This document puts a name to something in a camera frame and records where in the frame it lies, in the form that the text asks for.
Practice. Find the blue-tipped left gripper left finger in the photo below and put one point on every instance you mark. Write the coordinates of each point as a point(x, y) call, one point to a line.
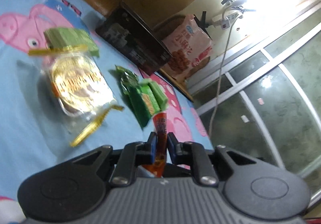
point(128, 159)

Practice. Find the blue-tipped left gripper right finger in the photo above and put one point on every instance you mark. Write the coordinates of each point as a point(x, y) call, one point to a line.
point(196, 156)

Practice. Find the orange-red snack packet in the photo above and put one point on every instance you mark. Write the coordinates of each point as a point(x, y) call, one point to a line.
point(157, 168)

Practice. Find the green snack bag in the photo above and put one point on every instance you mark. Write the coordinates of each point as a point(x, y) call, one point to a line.
point(144, 97)

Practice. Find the clear gold cookie bag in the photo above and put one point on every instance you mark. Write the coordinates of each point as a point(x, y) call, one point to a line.
point(79, 87)

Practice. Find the blue cartoon pig bedsheet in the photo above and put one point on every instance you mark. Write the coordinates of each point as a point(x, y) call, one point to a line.
point(33, 136)

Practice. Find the pink snack bag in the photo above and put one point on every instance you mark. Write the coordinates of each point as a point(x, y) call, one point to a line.
point(189, 45)

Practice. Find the black open cardboard box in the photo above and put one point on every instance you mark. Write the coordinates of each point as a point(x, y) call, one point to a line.
point(128, 33)

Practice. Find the white power strip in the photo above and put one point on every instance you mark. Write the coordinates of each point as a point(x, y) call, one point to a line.
point(226, 21)

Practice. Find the green wafer pack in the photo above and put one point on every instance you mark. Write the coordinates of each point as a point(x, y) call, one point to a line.
point(60, 37)

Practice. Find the white window frame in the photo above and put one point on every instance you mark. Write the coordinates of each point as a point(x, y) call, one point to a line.
point(263, 98)

